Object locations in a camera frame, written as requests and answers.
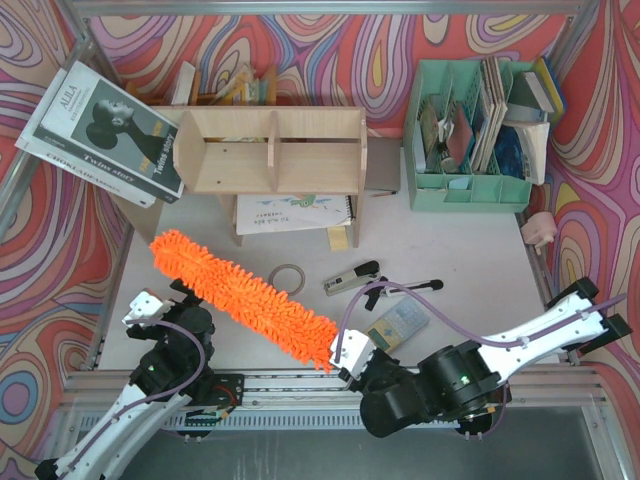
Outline stack of thin books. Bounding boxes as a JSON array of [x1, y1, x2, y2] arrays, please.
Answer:
[[470, 56, 507, 173]]

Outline grey black stapler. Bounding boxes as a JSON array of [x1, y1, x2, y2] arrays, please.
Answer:
[[323, 260, 381, 296]]

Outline books behind shelf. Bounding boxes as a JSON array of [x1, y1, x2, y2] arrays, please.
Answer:
[[125, 62, 277, 106]]

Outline wooden bookshelf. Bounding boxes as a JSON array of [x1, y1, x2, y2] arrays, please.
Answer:
[[109, 104, 369, 249]]

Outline green desk organizer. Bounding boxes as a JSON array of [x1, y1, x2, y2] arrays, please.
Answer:
[[403, 60, 532, 213]]

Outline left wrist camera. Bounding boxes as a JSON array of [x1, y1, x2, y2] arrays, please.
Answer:
[[122, 289, 174, 326]]

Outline white book under Twins story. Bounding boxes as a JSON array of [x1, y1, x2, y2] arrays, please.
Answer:
[[15, 68, 174, 208]]

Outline blue yellow book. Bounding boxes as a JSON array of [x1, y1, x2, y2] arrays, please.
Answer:
[[532, 56, 567, 117]]

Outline yellow sticky note pad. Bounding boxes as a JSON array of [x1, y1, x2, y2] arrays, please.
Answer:
[[327, 226, 349, 252]]

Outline gold grey calculator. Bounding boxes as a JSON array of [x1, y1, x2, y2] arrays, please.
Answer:
[[365, 297, 430, 353]]

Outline pink tape dispenser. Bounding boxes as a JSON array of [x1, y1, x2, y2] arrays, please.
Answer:
[[521, 211, 557, 255]]

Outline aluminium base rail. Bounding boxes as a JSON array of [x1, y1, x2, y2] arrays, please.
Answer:
[[61, 364, 609, 411]]

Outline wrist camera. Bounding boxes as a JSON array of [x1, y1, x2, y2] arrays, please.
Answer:
[[122, 289, 174, 326], [330, 329, 376, 380]]

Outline orange microfiber duster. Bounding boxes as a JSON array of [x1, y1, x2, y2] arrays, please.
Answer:
[[149, 230, 338, 372]]

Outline clear tape roll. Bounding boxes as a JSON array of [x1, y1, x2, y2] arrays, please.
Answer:
[[268, 264, 306, 296]]

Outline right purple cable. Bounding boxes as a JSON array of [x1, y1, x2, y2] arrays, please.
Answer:
[[333, 280, 629, 441]]

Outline pencil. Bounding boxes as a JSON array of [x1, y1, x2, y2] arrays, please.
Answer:
[[370, 191, 398, 198]]

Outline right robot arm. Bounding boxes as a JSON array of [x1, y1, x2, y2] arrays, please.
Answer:
[[330, 278, 632, 438]]

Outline black handled tool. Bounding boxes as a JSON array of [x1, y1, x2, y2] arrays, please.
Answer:
[[365, 276, 444, 311]]

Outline spiral drawing notebook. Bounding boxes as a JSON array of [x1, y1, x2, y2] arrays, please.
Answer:
[[236, 194, 354, 236]]

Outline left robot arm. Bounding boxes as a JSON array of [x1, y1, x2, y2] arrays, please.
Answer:
[[35, 279, 215, 479]]

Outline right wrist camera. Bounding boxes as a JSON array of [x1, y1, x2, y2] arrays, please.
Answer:
[[330, 329, 376, 380]]

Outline red notebook in organizer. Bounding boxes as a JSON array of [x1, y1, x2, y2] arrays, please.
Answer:
[[446, 102, 473, 167]]

